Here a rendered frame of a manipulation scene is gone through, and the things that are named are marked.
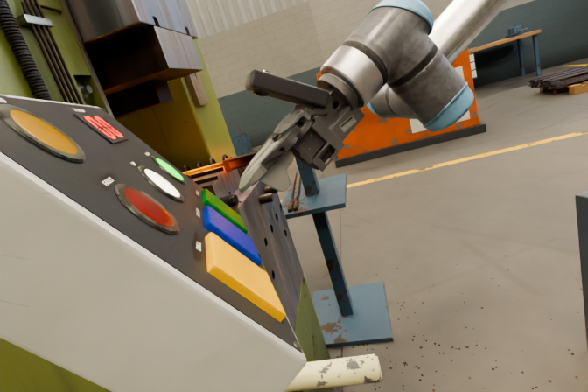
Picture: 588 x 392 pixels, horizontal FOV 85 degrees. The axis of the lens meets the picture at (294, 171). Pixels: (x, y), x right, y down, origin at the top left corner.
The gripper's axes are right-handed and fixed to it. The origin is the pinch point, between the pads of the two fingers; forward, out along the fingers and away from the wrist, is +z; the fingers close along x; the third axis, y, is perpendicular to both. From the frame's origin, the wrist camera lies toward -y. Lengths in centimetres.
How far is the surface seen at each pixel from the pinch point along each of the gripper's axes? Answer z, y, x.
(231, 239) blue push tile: 4.6, 0.2, -13.7
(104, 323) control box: 9.9, -6.6, -27.0
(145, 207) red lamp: 4.9, -8.9, -21.2
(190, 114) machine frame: -2, -13, 74
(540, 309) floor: -37, 141, 43
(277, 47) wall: -266, 17, 760
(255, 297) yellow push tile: 4.8, 1.4, -23.8
